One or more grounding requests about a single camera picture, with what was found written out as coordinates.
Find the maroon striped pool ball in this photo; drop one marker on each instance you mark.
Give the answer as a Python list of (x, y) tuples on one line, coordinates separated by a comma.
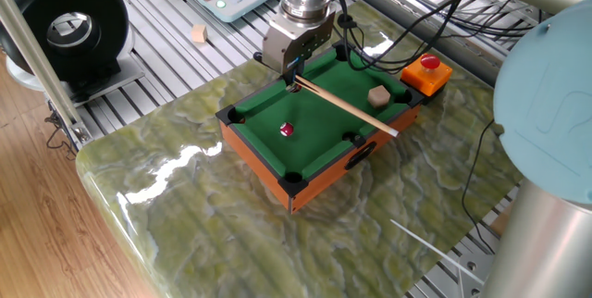
[(287, 129)]

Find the silver bracket plate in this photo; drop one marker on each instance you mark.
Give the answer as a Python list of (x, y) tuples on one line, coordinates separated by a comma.
[(472, 270)]

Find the beige wooden cube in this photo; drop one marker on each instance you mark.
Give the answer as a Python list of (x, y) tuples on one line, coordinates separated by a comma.
[(378, 97)]

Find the small light wooden cube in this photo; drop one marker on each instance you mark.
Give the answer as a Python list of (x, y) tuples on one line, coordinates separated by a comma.
[(199, 33)]

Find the green marble slab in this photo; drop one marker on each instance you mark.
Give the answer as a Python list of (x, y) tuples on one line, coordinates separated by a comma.
[(208, 224)]

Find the silver Schunk gripper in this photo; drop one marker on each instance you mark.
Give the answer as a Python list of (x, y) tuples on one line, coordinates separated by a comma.
[(305, 39)]

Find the large wooden block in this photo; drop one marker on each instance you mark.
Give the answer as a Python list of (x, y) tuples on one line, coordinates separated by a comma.
[(499, 221)]

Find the mini green felt pool table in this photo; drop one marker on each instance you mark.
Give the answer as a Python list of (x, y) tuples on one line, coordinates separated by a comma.
[(324, 133)]

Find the thin white stick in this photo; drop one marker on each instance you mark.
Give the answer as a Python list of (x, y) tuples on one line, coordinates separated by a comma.
[(439, 253)]

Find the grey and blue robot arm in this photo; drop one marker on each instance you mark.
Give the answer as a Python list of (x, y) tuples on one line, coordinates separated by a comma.
[(546, 103)]

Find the black round duct fan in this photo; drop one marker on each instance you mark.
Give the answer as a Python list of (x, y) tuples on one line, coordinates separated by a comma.
[(28, 2)]

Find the wooden pool cue black butt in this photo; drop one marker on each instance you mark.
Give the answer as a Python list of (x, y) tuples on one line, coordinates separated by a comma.
[(347, 106)]

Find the grey aluminium rail beam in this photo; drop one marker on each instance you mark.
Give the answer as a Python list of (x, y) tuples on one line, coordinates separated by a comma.
[(462, 64)]

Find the orange box red push button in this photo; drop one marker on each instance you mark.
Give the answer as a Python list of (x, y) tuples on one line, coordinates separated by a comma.
[(425, 78)]

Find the aluminium frame post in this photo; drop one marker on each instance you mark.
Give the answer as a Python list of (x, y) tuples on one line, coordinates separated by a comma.
[(42, 66)]

